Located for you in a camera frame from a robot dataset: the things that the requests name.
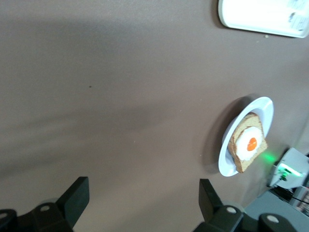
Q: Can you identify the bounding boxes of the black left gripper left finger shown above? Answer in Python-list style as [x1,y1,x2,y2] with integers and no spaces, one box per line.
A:
[31,176,90,232]

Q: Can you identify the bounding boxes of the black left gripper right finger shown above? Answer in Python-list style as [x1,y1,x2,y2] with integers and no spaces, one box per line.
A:
[199,179,244,232]

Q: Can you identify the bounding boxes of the fried egg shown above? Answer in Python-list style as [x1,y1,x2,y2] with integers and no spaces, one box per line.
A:
[235,127,263,161]

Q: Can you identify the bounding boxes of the brown bread slice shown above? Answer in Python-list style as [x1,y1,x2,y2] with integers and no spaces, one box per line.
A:
[228,112,268,174]

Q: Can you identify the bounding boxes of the white round plate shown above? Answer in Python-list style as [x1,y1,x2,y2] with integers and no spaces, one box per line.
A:
[218,96,275,177]

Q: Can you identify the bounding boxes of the cream bear print tray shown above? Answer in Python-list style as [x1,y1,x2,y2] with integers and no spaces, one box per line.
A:
[218,0,309,39]

